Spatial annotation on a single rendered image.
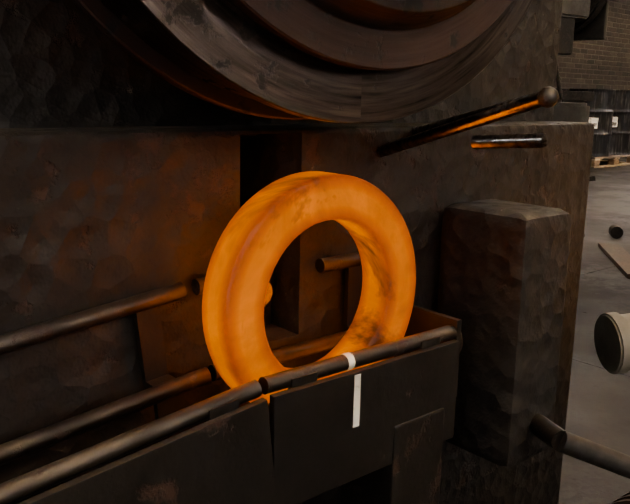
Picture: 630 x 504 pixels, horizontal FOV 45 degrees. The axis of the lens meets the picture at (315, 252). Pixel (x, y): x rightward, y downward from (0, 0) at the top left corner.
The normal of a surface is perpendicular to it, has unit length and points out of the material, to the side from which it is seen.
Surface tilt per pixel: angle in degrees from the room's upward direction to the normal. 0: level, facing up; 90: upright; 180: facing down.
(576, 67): 90
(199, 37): 90
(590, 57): 90
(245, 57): 90
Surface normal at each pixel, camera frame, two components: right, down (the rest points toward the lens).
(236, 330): 0.64, 0.17
